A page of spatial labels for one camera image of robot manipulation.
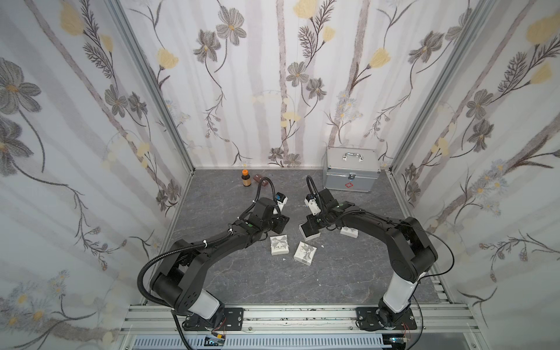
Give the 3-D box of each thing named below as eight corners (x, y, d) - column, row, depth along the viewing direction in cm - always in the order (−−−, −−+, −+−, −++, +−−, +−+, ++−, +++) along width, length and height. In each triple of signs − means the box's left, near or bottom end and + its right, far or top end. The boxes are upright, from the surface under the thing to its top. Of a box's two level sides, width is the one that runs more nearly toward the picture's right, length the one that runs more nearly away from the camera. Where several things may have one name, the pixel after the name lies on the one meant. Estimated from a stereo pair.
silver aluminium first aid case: (325, 192, 113) (330, 171, 101) (320, 164, 126) (324, 142, 114) (373, 192, 113) (384, 171, 101) (363, 164, 126) (372, 143, 114)
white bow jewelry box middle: (293, 259, 90) (293, 255, 87) (300, 244, 94) (300, 240, 91) (309, 267, 88) (310, 264, 85) (316, 252, 92) (317, 248, 89)
